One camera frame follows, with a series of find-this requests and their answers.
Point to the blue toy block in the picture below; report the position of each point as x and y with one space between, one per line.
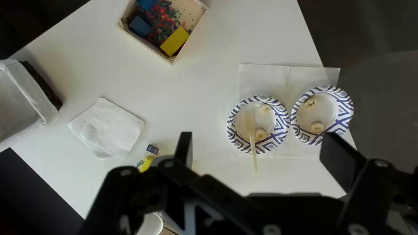
147 4
140 26

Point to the small folded white napkin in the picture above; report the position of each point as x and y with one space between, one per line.
106 126

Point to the dark basket with white liner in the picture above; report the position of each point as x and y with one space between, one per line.
27 100

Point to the multicoloured toy pieces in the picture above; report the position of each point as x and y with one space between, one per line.
168 17

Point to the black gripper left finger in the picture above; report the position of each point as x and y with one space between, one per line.
183 148

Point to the small coloured toy cube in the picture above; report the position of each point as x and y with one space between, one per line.
152 149

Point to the yellow toy block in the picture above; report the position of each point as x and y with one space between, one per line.
147 164
174 42

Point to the beige donut piece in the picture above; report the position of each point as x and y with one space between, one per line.
262 133
266 109
310 103
317 128

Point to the cream wooden toy box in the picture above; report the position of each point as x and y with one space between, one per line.
194 17

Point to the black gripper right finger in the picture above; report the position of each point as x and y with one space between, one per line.
342 158

